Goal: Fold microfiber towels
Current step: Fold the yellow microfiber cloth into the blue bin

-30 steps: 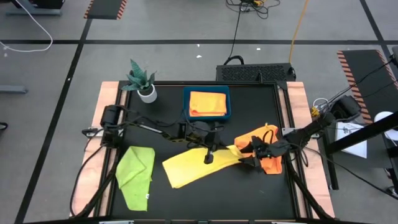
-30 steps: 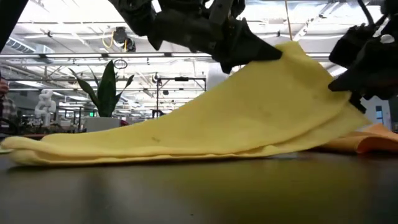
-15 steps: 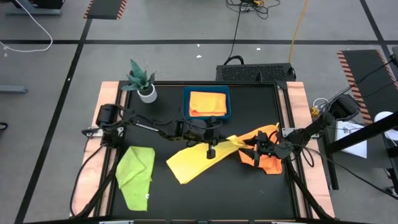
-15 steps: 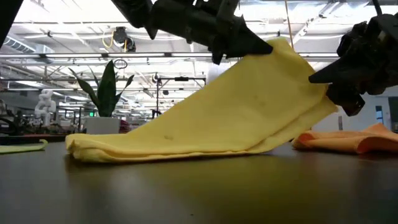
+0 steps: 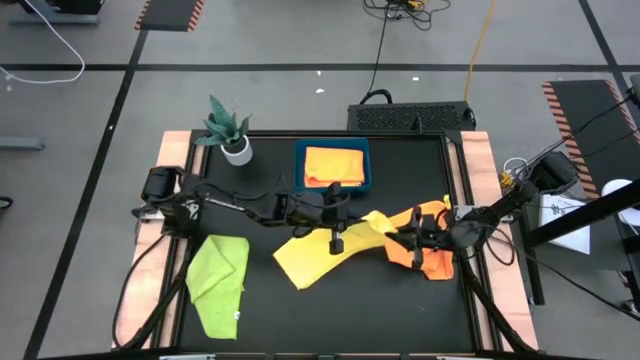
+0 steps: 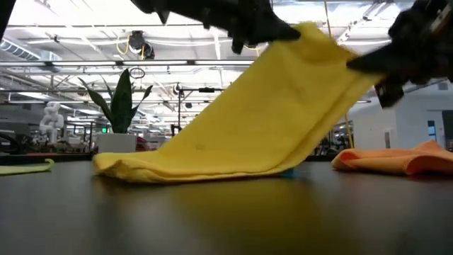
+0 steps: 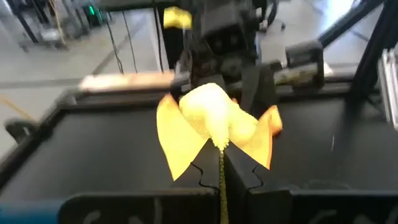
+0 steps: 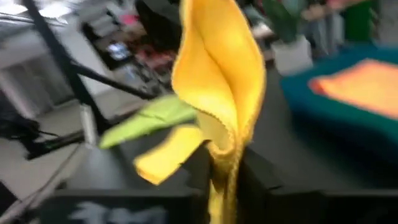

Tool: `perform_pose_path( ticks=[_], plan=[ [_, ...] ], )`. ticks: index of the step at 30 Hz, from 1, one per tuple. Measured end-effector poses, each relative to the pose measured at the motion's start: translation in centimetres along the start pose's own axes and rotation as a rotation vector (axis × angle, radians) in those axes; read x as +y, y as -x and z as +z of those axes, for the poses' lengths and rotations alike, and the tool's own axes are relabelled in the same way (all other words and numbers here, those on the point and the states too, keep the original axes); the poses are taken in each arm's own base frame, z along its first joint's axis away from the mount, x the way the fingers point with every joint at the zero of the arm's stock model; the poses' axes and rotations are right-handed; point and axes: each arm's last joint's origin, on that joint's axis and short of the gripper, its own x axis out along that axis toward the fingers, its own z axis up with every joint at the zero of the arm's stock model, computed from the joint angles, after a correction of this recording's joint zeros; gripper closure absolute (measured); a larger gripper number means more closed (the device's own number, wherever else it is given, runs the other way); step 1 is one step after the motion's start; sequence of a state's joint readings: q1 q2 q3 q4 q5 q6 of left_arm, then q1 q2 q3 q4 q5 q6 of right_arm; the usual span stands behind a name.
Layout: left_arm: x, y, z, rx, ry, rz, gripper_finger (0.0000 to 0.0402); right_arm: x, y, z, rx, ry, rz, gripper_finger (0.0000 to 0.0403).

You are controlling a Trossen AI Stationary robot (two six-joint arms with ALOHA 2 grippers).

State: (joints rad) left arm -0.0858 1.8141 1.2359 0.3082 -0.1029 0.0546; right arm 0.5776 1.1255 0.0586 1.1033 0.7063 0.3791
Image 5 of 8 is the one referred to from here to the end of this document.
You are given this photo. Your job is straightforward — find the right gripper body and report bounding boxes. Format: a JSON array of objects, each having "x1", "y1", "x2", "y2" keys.
[{"x1": 423, "y1": 222, "x2": 474, "y2": 251}]

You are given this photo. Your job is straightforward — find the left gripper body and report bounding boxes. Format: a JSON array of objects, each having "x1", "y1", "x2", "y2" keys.
[{"x1": 279, "y1": 192, "x2": 331, "y2": 226}]

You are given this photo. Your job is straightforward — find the orange microfiber towel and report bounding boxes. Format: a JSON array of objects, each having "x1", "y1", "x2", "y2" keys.
[
  {"x1": 303, "y1": 146, "x2": 366, "y2": 189},
  {"x1": 382, "y1": 199, "x2": 456, "y2": 281}
]

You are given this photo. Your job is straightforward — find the yellow microfiber towel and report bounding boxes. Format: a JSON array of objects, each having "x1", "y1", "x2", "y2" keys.
[{"x1": 272, "y1": 209, "x2": 401, "y2": 291}]

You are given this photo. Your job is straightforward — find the lime green microfiber towel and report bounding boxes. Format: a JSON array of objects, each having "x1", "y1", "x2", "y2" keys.
[{"x1": 185, "y1": 234, "x2": 250, "y2": 341}]

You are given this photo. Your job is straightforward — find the blue plastic bin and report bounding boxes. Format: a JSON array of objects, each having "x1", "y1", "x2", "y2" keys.
[{"x1": 293, "y1": 137, "x2": 374, "y2": 196}]

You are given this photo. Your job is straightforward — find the wooden side board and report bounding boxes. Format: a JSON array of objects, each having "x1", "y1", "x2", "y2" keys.
[
  {"x1": 459, "y1": 130, "x2": 540, "y2": 351},
  {"x1": 112, "y1": 130, "x2": 194, "y2": 350}
]

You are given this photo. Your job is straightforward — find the snake plant in white pot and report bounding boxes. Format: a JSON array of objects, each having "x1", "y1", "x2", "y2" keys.
[{"x1": 194, "y1": 94, "x2": 254, "y2": 167}]

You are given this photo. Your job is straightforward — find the black computer case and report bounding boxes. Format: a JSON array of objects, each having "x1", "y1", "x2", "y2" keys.
[{"x1": 347, "y1": 101, "x2": 477, "y2": 133}]

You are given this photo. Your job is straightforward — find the white paper sheets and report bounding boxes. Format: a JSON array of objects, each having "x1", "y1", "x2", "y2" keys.
[{"x1": 538, "y1": 195, "x2": 592, "y2": 255}]

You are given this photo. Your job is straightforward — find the black metal beam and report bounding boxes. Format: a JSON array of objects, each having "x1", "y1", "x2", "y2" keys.
[{"x1": 519, "y1": 182, "x2": 640, "y2": 306}]

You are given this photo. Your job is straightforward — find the white round object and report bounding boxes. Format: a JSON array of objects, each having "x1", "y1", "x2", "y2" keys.
[{"x1": 601, "y1": 178, "x2": 640, "y2": 226}]

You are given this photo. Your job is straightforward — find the hazard-striped black floor mat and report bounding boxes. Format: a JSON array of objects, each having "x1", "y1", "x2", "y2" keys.
[
  {"x1": 134, "y1": 0, "x2": 206, "y2": 32},
  {"x1": 542, "y1": 79, "x2": 640, "y2": 201}
]

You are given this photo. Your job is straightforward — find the grey metal bar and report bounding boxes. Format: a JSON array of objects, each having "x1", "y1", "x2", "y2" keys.
[{"x1": 0, "y1": 137, "x2": 46, "y2": 151}]

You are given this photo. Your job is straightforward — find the black desktop computer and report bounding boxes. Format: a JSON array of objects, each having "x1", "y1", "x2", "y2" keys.
[{"x1": 49, "y1": 0, "x2": 106, "y2": 15}]

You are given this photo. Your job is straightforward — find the black aluminium table frame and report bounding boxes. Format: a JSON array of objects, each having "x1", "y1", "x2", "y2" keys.
[{"x1": 159, "y1": 128, "x2": 501, "y2": 360}]

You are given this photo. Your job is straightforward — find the white cable coil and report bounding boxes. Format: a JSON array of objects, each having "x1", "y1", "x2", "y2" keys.
[{"x1": 502, "y1": 156, "x2": 531, "y2": 176}]

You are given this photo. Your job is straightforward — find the long black floor cable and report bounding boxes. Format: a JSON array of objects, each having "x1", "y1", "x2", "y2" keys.
[{"x1": 487, "y1": 234, "x2": 640, "y2": 321}]

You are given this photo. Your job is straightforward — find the black power cable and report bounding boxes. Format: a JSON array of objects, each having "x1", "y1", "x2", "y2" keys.
[{"x1": 367, "y1": 14, "x2": 394, "y2": 105}]

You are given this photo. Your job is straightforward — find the yellow cable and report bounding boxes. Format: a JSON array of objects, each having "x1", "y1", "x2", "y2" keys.
[{"x1": 463, "y1": 0, "x2": 497, "y2": 101}]

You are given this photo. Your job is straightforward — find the black cable bundle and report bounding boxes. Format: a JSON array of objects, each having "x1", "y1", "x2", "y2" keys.
[{"x1": 363, "y1": 0, "x2": 451, "y2": 31}]

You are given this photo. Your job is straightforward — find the white floor cable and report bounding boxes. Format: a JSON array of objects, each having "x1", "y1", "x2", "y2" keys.
[{"x1": 0, "y1": 0, "x2": 86, "y2": 85}]

